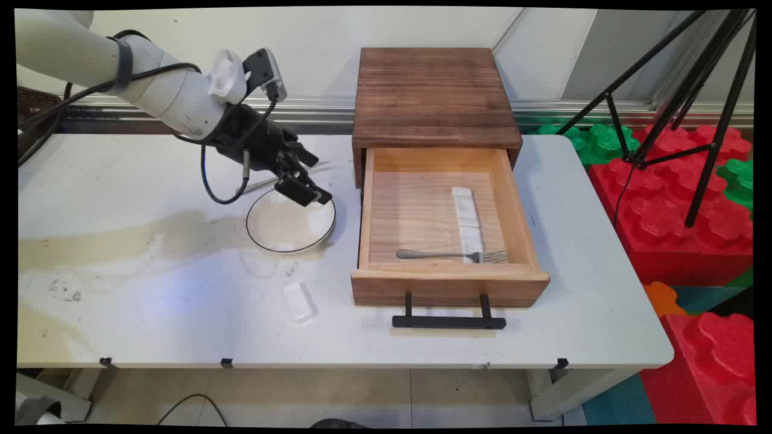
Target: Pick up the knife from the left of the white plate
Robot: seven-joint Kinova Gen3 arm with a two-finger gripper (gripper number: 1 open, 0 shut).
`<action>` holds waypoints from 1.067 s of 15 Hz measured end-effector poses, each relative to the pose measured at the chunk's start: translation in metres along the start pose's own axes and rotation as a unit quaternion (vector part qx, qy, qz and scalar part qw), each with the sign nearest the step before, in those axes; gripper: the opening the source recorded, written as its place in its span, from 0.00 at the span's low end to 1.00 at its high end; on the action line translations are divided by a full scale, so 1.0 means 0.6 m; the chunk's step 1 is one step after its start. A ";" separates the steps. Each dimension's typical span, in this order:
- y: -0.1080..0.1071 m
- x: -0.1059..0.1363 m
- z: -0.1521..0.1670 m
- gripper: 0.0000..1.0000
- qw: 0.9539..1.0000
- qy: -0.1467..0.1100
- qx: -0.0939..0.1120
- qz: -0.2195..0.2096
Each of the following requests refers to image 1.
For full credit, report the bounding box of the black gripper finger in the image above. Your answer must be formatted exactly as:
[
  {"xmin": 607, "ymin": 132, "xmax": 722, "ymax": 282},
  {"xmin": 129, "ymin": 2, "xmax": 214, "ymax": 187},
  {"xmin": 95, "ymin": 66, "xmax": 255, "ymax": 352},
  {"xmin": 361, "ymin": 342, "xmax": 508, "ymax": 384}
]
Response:
[
  {"xmin": 282, "ymin": 140, "xmax": 320, "ymax": 169},
  {"xmin": 274, "ymin": 158, "xmax": 334, "ymax": 209}
]

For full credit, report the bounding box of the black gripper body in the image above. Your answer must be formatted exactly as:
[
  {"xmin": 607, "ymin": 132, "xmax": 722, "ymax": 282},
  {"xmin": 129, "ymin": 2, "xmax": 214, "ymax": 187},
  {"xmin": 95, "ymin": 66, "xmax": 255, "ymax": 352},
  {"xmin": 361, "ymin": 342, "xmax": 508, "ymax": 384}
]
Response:
[{"xmin": 205, "ymin": 102, "xmax": 302, "ymax": 177}]

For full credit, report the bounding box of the silver table knife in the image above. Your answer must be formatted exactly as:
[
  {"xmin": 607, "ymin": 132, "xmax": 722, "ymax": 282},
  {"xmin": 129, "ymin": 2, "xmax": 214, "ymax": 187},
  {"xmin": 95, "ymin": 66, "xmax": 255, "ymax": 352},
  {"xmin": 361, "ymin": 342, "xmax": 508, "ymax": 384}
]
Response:
[{"xmin": 235, "ymin": 162, "xmax": 331, "ymax": 195}]

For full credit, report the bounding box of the white plate black rim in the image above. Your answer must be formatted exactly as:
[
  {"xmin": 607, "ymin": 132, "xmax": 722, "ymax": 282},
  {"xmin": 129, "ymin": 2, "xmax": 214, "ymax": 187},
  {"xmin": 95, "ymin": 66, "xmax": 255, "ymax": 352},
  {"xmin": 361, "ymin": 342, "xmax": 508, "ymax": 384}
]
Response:
[{"xmin": 245, "ymin": 187, "xmax": 337, "ymax": 254}]

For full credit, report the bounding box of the silver fork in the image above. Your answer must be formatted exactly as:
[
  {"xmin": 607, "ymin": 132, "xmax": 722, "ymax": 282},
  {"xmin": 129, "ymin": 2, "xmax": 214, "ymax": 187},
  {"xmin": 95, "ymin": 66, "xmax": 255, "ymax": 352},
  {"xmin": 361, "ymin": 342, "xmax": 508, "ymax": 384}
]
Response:
[{"xmin": 396, "ymin": 248, "xmax": 511, "ymax": 265}]

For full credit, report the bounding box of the dark wooden cabinet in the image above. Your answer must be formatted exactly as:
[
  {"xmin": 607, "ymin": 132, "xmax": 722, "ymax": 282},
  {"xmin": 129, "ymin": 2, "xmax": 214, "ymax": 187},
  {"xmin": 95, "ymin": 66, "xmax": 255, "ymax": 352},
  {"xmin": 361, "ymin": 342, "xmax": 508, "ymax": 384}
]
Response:
[{"xmin": 352, "ymin": 47, "xmax": 524, "ymax": 189}]

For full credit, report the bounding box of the light wooden drawer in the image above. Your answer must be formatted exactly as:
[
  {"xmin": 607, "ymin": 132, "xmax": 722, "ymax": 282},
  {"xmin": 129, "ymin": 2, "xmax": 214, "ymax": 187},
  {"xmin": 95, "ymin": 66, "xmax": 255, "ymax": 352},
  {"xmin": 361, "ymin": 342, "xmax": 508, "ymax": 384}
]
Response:
[{"xmin": 350, "ymin": 148, "xmax": 551, "ymax": 308}]

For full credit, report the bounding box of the brown wicker basket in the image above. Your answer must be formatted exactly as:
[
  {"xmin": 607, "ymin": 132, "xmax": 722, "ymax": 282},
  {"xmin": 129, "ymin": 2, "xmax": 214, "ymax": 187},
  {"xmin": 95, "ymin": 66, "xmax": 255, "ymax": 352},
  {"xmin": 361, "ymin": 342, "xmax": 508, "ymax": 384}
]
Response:
[{"xmin": 17, "ymin": 86, "xmax": 65, "ymax": 161}]

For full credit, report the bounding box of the green foam block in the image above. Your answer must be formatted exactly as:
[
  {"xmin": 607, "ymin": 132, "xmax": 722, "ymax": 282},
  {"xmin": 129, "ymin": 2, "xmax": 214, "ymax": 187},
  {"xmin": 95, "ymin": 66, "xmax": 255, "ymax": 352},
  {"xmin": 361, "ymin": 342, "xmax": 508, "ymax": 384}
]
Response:
[
  {"xmin": 716, "ymin": 158, "xmax": 755, "ymax": 213},
  {"xmin": 537, "ymin": 122, "xmax": 641, "ymax": 167}
]

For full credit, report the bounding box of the white table leg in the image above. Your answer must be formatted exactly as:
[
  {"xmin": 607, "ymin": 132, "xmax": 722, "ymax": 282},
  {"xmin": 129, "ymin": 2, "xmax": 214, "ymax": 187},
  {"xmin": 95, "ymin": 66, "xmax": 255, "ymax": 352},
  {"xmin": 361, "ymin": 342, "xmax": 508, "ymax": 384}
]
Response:
[{"xmin": 525, "ymin": 368, "xmax": 631, "ymax": 423}]

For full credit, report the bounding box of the orange foam piece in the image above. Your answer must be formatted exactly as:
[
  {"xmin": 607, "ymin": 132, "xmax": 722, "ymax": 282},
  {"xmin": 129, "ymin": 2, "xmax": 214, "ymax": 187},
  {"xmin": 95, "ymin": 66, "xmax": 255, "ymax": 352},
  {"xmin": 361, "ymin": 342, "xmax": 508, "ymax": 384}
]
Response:
[{"xmin": 642, "ymin": 281, "xmax": 680, "ymax": 318}]

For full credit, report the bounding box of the teal foam mat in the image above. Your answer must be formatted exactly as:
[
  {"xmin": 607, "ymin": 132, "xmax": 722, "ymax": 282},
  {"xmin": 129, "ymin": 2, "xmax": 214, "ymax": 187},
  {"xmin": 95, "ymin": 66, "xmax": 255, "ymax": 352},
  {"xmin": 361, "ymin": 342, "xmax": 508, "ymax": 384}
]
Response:
[{"xmin": 582, "ymin": 374, "xmax": 658, "ymax": 426}]

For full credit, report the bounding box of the black tripod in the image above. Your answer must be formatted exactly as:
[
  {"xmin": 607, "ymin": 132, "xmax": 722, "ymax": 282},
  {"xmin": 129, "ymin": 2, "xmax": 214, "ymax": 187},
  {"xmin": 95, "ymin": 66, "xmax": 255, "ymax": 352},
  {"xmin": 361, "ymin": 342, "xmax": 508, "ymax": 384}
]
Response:
[{"xmin": 555, "ymin": 9, "xmax": 758, "ymax": 228}]

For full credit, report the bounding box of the aluminium wall rail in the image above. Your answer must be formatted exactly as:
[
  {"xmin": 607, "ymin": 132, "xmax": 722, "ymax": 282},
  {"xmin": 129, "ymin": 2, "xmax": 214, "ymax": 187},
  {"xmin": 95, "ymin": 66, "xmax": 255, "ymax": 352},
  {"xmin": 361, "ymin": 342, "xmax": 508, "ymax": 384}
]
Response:
[{"xmin": 60, "ymin": 95, "xmax": 755, "ymax": 128}]

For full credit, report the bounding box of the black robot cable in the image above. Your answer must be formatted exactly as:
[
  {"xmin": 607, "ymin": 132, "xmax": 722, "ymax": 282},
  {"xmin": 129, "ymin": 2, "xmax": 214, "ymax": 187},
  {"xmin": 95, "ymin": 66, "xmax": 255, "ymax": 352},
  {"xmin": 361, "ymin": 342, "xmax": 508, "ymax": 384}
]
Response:
[{"xmin": 18, "ymin": 29, "xmax": 279, "ymax": 206}]

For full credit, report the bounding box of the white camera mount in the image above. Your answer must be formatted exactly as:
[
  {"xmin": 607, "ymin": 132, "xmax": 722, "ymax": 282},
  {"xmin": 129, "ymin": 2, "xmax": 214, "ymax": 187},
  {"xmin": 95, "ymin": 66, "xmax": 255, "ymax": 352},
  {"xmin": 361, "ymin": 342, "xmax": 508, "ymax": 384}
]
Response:
[{"xmin": 208, "ymin": 49, "xmax": 251, "ymax": 105}]

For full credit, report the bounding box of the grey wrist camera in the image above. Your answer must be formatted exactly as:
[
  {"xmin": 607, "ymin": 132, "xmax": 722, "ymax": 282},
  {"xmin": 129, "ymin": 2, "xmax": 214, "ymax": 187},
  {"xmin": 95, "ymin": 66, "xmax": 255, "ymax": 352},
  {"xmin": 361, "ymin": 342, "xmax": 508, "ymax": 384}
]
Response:
[{"xmin": 243, "ymin": 48, "xmax": 288, "ymax": 102}]

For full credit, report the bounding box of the black drawer handle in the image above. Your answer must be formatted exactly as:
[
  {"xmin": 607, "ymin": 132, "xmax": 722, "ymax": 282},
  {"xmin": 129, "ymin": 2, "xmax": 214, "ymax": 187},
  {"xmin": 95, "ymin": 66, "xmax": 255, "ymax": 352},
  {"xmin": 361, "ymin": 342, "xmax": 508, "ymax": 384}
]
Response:
[{"xmin": 392, "ymin": 293, "xmax": 507, "ymax": 330}]

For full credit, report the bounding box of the black floor cable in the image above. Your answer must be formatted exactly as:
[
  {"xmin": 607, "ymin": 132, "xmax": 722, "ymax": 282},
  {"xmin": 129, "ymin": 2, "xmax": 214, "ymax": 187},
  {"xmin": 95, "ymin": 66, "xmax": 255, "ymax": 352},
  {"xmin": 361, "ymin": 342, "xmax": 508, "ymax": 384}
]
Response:
[{"xmin": 157, "ymin": 394, "xmax": 229, "ymax": 427}]

